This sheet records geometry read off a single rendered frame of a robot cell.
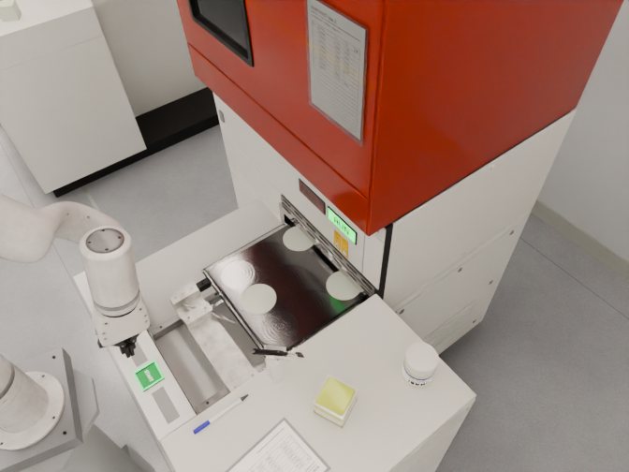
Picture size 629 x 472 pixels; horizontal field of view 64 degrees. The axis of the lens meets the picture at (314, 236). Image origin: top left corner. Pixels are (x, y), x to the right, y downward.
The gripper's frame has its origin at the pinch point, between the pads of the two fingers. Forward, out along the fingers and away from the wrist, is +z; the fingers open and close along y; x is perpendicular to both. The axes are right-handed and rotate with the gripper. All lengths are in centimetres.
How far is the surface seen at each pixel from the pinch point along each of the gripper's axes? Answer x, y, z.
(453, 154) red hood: 15, -71, -37
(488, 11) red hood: 15, -64, -68
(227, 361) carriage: 4.0, -22.4, 19.4
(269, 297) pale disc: -4.8, -40.2, 13.6
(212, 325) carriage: -7.8, -24.5, 18.9
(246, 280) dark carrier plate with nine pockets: -13.5, -38.3, 14.0
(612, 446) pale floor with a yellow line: 82, -150, 82
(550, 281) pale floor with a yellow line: 19, -195, 73
